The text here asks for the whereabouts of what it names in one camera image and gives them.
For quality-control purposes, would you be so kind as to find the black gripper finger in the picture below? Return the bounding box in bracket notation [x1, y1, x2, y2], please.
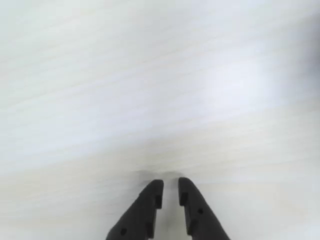
[178, 177, 231, 240]
[104, 179, 165, 240]

